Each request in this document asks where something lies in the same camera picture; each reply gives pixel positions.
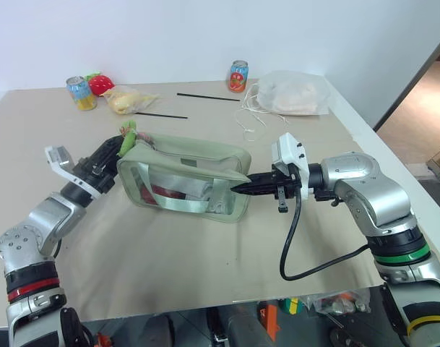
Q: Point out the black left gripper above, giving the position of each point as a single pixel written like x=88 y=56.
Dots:
x=97 y=173

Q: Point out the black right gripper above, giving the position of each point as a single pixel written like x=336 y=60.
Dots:
x=287 y=183

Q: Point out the green pouch with clear window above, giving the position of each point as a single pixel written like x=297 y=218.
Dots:
x=190 y=159

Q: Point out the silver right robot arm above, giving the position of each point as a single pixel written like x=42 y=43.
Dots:
x=378 y=202

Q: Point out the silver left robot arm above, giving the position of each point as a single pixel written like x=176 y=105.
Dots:
x=42 y=224

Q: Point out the red plush strawberry toy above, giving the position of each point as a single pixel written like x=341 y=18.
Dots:
x=101 y=84

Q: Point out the red item inside pouch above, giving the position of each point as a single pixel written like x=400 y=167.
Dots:
x=162 y=192

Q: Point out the clear bag with yellow contents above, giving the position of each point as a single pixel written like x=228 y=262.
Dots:
x=127 y=100

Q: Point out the short black tape strip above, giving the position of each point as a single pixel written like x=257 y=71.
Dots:
x=162 y=115

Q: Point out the yellow and blue drink can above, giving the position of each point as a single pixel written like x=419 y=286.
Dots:
x=81 y=93

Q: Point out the long black tape strip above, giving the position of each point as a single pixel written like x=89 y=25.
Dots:
x=208 y=97

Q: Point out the orange and blue drink can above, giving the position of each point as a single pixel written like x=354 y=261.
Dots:
x=238 y=76

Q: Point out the orange plastic tool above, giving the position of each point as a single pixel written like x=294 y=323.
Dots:
x=268 y=320

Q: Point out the clear bag of small parts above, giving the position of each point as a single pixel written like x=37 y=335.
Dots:
x=340 y=300

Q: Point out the dark rounded shape under table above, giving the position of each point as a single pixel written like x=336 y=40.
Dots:
x=225 y=327
x=158 y=332

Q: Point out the small orange object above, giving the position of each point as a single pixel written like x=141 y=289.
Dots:
x=104 y=339

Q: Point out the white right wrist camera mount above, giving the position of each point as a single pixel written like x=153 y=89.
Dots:
x=290 y=150

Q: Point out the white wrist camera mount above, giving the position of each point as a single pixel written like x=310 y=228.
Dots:
x=59 y=156
x=290 y=150

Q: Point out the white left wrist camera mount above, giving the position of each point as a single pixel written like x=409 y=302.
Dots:
x=59 y=156

